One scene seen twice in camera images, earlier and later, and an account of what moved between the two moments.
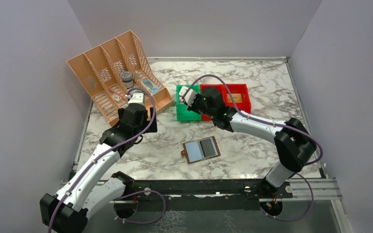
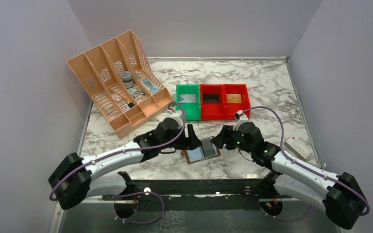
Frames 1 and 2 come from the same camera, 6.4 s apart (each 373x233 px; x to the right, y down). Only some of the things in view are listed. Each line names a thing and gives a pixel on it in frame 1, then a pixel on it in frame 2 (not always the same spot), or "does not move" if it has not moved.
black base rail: (219, 194) does not move
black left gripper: (153, 128) → (190, 142)
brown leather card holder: (200, 149) does not move
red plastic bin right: (241, 95) does not move
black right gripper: (193, 108) → (225, 137)
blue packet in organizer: (151, 86) does not move
